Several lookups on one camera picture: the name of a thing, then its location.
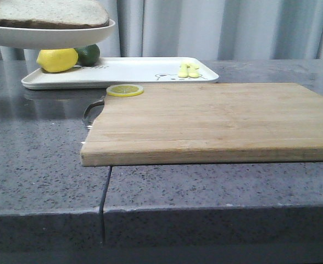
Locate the wooden cutting board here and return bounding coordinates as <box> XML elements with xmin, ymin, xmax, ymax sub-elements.
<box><xmin>80</xmin><ymin>83</ymin><xmax>323</xmax><ymax>167</ymax></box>

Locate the white round plate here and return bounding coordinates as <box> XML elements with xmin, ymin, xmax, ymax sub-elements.
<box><xmin>0</xmin><ymin>19</ymin><xmax>115</xmax><ymax>50</ymax></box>

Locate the white bear-print tray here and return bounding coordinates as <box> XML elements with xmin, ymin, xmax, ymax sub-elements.
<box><xmin>21</xmin><ymin>57</ymin><xmax>219</xmax><ymax>90</ymax></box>

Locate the green lime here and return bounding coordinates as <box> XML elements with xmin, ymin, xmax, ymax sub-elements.
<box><xmin>74</xmin><ymin>44</ymin><xmax>100</xmax><ymax>67</ymax></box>

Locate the yellow plastic knife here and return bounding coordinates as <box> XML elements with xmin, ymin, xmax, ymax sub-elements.
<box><xmin>187</xmin><ymin>63</ymin><xmax>200</xmax><ymax>78</ymax></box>

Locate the lemon slice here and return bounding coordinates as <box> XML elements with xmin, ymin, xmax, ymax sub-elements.
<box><xmin>106</xmin><ymin>84</ymin><xmax>144</xmax><ymax>97</ymax></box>

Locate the white bread slice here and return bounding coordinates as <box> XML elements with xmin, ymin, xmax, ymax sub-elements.
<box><xmin>0</xmin><ymin>1</ymin><xmax>109</xmax><ymax>29</ymax></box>

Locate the yellow lemon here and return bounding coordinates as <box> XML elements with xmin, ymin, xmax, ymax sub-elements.
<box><xmin>36</xmin><ymin>48</ymin><xmax>78</xmax><ymax>73</ymax></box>

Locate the grey curtain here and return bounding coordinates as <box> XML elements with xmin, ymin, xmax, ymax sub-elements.
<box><xmin>0</xmin><ymin>0</ymin><xmax>323</xmax><ymax>61</ymax></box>

